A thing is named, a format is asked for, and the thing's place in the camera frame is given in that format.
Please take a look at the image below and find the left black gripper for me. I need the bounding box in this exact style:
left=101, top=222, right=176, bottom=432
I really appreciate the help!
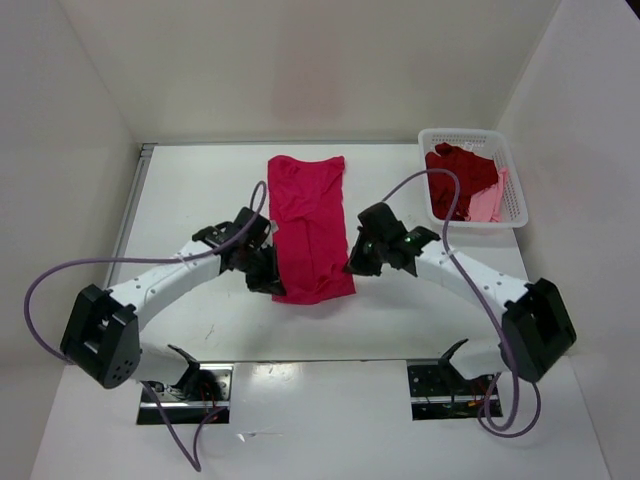
left=239, top=241, right=285, bottom=296

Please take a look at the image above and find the magenta t shirt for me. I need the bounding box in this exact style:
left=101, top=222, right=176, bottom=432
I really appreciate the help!
left=267, top=155, right=356, bottom=305

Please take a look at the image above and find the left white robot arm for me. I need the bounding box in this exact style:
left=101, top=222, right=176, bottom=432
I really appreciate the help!
left=60, top=207, right=286, bottom=400

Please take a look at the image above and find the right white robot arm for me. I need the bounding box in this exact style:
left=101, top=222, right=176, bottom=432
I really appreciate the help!
left=344, top=202, right=577, bottom=393

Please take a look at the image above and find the light pink t shirt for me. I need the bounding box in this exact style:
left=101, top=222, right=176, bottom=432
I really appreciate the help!
left=466, top=168, right=509, bottom=223

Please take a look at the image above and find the dark red t shirt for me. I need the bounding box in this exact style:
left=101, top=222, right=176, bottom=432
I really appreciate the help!
left=425, top=143, right=498, bottom=222

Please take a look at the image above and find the white plastic basket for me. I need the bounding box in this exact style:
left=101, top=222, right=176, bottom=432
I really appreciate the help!
left=418, top=128, right=529, bottom=232

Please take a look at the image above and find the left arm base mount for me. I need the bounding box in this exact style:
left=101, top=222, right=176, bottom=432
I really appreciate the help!
left=149, top=363, right=234, bottom=425

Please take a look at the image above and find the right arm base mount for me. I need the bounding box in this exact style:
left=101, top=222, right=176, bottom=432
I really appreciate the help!
left=406, top=360, right=494, bottom=421

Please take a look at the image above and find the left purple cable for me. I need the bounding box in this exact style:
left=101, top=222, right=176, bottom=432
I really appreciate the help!
left=24, top=180, right=274, bottom=472

